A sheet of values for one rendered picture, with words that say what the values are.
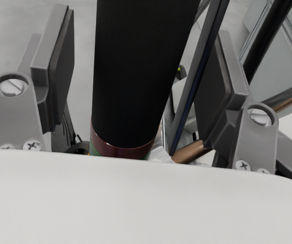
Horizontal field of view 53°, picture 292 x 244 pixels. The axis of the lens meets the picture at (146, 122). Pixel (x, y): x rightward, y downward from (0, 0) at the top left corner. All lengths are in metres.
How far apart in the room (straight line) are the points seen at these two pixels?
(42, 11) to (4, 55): 0.70
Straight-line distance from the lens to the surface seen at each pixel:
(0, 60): 2.53
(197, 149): 0.24
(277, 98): 0.31
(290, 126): 0.59
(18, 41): 2.69
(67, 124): 0.56
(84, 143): 0.41
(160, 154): 0.23
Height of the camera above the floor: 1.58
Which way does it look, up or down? 49 degrees down
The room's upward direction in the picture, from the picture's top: 15 degrees clockwise
